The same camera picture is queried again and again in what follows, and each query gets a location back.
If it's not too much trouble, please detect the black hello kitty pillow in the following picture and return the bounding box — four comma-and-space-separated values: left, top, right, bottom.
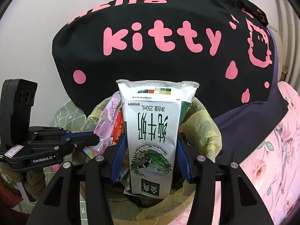
52, 0, 275, 117

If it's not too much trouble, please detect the pink candy wrapper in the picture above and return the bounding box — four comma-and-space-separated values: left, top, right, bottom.
80, 92, 121, 158

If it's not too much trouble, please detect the red snack wrapper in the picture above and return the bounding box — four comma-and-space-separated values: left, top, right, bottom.
111, 110, 124, 145

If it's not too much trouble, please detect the gloved camouflage hand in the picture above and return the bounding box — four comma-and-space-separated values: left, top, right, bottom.
1, 162, 46, 200

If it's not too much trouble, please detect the dark purple pillow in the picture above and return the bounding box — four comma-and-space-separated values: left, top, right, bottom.
213, 27, 288, 165

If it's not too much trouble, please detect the green grid bed sheet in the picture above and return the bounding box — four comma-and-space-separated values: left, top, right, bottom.
13, 100, 88, 224

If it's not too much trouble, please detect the yellow-green trash bag bin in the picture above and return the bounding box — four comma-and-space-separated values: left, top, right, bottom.
79, 96, 223, 225

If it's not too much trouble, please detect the pink floral blanket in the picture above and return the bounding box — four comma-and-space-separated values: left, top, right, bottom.
168, 81, 300, 225

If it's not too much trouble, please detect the white green milk carton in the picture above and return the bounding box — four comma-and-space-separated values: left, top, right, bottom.
117, 79, 199, 199

